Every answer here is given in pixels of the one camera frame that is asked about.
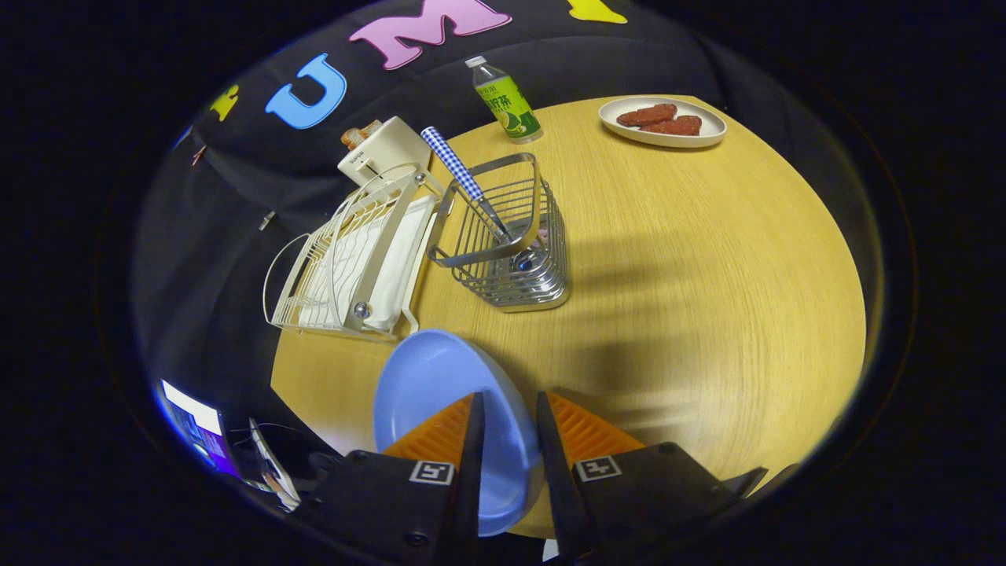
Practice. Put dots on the black backdrop cloth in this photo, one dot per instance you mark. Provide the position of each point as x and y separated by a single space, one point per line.
597 63

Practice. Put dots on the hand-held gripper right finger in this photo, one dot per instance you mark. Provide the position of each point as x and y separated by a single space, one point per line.
554 487

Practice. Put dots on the white toaster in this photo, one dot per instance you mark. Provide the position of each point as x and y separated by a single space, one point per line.
389 149

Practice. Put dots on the white flat object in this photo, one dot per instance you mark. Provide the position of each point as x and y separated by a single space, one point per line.
271 464

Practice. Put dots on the green label drink bottle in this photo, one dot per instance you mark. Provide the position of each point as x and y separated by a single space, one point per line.
507 106

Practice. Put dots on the toasted bread slice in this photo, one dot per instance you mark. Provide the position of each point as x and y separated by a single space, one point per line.
354 139
371 126

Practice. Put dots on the reddish brown food piece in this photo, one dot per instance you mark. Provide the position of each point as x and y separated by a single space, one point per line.
674 126
646 115

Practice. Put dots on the lit computer screen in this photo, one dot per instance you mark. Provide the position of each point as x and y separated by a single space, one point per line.
196 420

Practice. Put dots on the light blue plate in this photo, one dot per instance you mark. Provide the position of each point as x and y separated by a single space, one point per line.
424 385

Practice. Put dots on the white oval dish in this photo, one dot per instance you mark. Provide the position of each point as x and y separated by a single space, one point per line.
707 130

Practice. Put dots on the white clip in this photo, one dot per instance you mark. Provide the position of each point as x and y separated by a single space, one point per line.
267 221

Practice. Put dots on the red clip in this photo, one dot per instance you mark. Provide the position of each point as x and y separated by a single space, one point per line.
198 154

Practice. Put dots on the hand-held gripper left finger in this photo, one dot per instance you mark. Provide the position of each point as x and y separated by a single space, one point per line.
474 472

